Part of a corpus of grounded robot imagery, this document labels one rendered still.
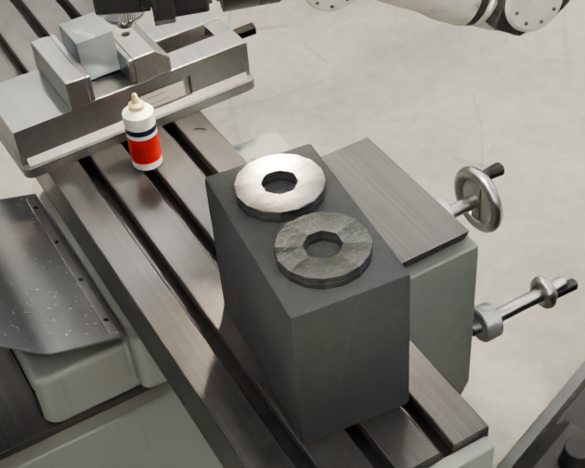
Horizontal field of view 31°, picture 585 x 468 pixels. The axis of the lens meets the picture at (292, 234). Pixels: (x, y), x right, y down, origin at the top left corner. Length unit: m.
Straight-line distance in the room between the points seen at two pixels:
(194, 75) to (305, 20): 2.04
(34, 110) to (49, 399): 0.38
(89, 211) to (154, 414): 0.29
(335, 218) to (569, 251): 1.71
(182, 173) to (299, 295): 0.48
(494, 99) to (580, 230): 0.58
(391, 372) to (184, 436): 0.53
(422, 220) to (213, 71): 0.38
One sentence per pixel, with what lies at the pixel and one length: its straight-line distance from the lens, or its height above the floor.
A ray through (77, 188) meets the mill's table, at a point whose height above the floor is 0.96.
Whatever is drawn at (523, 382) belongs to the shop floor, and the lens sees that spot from 2.38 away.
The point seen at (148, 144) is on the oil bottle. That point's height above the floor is 1.00.
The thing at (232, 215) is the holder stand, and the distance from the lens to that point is 1.03.
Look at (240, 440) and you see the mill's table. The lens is 1.09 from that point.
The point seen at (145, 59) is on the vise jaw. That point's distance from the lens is 1.43.
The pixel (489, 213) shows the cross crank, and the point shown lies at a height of 0.67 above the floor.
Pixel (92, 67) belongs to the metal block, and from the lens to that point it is 1.44.
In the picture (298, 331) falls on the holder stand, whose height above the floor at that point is 1.13.
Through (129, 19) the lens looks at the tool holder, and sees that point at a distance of 1.23.
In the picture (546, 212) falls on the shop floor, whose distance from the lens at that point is 2.77.
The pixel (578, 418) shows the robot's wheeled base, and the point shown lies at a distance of 1.58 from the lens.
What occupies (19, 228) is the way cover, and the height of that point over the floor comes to 0.90.
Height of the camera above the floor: 1.83
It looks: 43 degrees down
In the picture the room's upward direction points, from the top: 5 degrees counter-clockwise
